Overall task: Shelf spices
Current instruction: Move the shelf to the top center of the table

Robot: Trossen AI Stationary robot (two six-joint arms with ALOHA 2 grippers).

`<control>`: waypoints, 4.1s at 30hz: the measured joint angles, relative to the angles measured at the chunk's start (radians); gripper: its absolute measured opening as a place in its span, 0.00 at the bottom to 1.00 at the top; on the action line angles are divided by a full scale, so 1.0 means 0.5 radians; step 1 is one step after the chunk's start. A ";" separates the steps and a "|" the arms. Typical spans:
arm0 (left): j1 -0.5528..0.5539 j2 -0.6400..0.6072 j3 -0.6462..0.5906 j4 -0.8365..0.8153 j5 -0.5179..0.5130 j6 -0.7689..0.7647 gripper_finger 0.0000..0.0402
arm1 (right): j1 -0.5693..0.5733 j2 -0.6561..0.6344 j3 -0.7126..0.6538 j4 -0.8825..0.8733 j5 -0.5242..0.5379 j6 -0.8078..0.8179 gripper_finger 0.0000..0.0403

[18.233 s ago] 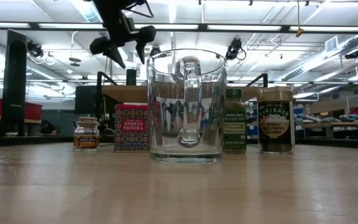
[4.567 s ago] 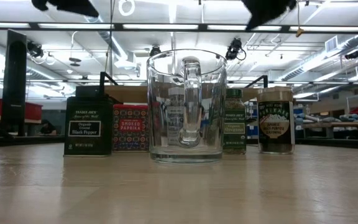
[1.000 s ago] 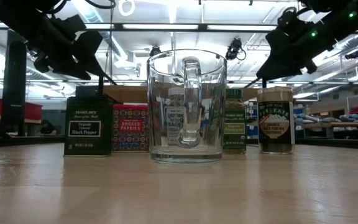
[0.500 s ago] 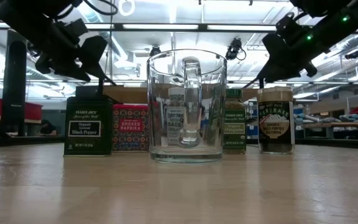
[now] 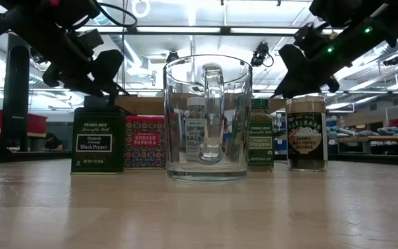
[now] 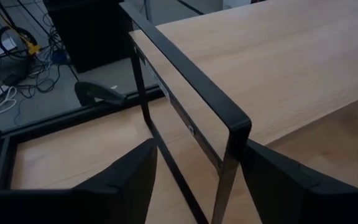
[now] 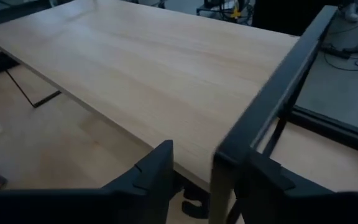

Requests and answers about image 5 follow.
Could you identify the furikake seasoning jar tan lid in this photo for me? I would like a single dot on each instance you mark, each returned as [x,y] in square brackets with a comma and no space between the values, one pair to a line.
[306,138]

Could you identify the clear glass mug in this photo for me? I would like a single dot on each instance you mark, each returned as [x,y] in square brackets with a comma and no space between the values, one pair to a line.
[207,114]

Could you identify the black pepper dark green tin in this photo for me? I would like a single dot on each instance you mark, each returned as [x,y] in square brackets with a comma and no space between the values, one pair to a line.
[97,141]

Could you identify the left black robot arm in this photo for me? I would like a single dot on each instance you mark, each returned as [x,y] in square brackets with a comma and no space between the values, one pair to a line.
[40,20]

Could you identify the black overhead camera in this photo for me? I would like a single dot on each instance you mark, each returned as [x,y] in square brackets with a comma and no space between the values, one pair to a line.
[261,53]

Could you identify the black aluminium table frame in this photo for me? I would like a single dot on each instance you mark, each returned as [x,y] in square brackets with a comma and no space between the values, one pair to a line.
[29,157]

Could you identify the wooden workbench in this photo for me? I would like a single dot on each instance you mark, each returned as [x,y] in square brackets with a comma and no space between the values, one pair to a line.
[375,138]

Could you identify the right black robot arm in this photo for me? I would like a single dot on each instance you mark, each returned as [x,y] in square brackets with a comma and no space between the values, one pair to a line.
[375,31]

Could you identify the person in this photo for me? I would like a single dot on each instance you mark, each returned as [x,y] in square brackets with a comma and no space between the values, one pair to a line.
[52,141]

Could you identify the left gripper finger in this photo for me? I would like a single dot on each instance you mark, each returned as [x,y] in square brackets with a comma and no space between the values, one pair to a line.
[109,69]

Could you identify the bagel seasoning jar white lid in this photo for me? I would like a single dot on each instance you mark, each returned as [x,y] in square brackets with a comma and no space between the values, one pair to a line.
[195,135]

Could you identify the oregano jar green lid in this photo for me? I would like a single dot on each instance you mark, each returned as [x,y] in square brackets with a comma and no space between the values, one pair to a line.
[261,141]

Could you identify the smoked paprika red tin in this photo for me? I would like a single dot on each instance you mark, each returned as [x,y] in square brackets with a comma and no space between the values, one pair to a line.
[145,138]

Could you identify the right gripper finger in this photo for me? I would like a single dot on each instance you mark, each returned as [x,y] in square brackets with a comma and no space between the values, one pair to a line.
[295,76]

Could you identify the black monitor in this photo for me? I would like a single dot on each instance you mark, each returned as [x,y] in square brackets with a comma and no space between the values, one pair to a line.
[95,102]

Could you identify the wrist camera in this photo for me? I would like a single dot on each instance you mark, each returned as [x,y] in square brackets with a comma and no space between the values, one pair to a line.
[307,34]
[90,39]

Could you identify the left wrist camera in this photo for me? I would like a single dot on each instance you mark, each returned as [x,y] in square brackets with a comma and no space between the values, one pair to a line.
[90,39]

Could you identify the LED light bar beam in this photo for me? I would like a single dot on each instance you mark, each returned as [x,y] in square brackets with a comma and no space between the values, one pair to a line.
[226,30]

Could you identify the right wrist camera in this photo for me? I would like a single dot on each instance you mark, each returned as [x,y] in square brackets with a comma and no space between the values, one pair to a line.
[307,34]

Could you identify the small black ceiling camera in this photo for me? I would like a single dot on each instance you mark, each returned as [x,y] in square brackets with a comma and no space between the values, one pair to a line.
[172,56]

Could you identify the black ceiling-mounted device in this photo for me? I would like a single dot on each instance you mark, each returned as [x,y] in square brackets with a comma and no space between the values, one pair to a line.
[391,61]

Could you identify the wooden shelf black metal frame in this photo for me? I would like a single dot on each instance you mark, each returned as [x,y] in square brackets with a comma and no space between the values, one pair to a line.
[143,105]

